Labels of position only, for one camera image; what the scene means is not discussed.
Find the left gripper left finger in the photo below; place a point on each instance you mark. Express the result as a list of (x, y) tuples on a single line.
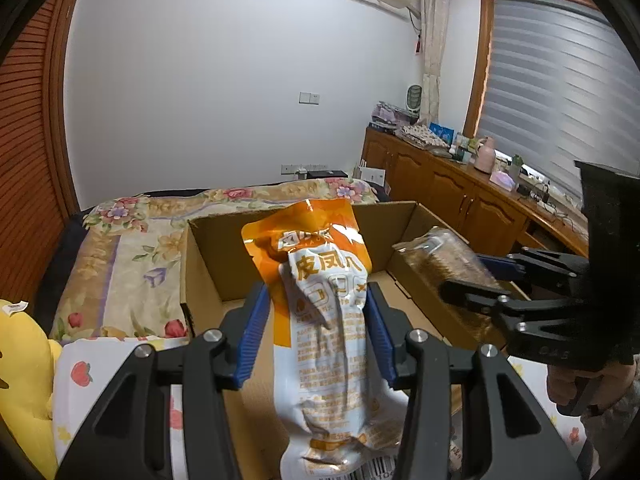
[(126, 433)]

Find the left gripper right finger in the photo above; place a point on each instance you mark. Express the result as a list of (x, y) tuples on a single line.
[(505, 432)]

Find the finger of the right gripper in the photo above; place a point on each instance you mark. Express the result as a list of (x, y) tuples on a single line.
[(485, 304), (540, 271)]

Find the clear brown snack packet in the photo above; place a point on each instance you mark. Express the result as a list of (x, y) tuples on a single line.
[(440, 255)]

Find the orange white snack bag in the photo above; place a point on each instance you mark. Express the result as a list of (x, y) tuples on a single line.
[(327, 390)]

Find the right hand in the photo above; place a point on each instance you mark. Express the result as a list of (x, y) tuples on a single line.
[(614, 389)]

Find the white power strip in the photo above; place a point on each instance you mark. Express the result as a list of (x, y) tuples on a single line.
[(542, 204)]

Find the white strawberry print blanket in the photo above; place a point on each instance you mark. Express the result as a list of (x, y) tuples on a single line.
[(86, 366)]

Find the wooden sideboard cabinet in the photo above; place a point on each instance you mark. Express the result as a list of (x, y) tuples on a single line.
[(493, 221)]

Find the pink tissue box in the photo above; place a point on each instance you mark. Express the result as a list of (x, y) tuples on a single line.
[(502, 180)]

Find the yellow plush toy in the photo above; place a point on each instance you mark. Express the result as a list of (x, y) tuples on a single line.
[(28, 361)]

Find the pink kettle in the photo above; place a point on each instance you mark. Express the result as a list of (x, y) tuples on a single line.
[(485, 155)]

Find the floral bed quilt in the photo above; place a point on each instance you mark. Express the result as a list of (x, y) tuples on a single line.
[(125, 281)]

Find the grey zebra window blind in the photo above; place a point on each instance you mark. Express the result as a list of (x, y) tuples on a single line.
[(561, 88)]

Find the brown cardboard box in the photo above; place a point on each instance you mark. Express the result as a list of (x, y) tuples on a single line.
[(218, 274)]

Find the folded patterned cloth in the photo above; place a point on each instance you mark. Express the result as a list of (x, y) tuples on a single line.
[(420, 136)]

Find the white small fan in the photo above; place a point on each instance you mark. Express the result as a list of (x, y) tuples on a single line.
[(414, 99)]

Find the beige curtain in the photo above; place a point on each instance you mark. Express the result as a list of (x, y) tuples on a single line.
[(434, 23)]

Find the white wall socket strip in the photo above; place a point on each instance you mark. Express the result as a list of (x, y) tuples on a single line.
[(301, 169)]

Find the white wall switch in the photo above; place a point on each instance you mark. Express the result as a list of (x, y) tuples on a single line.
[(308, 98)]

